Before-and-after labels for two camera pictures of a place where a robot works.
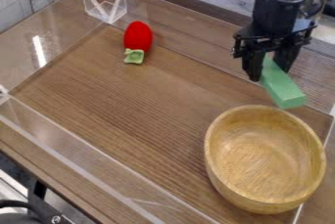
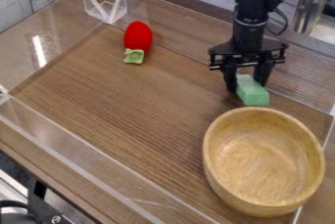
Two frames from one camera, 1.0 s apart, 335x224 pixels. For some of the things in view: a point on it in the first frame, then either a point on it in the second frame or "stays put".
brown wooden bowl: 265,156 stays put
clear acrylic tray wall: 109,187 stays put
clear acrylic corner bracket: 108,12 stays put
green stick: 278,81 to 251,92
